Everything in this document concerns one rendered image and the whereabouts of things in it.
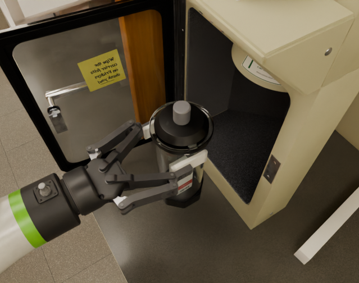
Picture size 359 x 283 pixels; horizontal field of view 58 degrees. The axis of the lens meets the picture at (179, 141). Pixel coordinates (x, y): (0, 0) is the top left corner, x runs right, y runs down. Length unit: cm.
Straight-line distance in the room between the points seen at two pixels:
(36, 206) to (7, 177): 168
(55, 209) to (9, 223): 6
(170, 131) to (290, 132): 18
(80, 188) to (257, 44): 34
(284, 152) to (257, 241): 33
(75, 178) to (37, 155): 168
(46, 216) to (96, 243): 133
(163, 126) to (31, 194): 22
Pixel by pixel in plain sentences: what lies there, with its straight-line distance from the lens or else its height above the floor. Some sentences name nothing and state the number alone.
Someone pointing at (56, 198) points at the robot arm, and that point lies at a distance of 51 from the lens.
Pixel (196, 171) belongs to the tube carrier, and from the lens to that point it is 60.
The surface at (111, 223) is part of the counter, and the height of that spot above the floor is 94.
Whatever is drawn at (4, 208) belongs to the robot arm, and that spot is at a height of 126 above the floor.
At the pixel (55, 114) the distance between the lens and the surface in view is 67.
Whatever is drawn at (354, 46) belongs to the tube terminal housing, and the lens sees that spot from 42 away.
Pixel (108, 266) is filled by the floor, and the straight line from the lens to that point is 178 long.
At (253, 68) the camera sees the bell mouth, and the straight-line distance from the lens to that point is 54.
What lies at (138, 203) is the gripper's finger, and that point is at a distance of 52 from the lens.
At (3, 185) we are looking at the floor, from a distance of 217.
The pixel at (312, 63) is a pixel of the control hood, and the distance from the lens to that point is 36.
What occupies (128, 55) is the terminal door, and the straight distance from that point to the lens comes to 64.
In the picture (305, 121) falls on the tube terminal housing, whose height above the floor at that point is 135.
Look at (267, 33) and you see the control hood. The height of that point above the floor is 151.
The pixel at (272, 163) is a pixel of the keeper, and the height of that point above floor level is 122.
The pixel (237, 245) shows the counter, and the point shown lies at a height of 94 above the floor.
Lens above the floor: 169
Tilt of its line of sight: 55 degrees down
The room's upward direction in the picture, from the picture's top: straight up
